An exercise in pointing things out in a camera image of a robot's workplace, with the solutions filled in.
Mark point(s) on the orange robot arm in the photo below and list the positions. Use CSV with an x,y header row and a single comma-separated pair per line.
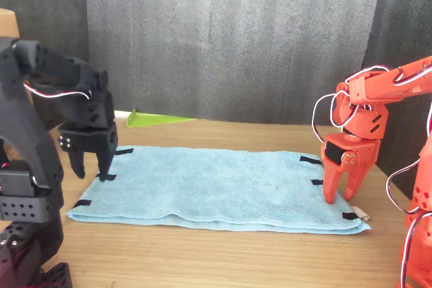
x,y
371,85

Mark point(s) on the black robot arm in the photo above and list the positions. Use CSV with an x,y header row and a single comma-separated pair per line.
x,y
20,126

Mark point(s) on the lime green angle bracket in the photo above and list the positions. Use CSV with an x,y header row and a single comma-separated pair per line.
x,y
152,120

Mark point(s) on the dark grey felt panel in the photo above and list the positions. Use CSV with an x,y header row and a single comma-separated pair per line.
x,y
401,15
50,4

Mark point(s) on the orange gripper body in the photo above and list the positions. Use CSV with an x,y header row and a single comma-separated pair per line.
x,y
362,153

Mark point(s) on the light blue terry towel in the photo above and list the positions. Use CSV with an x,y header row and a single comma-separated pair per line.
x,y
216,187

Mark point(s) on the light grey felt panel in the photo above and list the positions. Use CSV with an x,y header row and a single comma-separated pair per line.
x,y
233,42

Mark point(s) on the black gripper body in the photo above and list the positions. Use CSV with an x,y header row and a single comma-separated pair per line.
x,y
91,138

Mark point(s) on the brown cardboard box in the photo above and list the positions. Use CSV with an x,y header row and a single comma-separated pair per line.
x,y
8,23

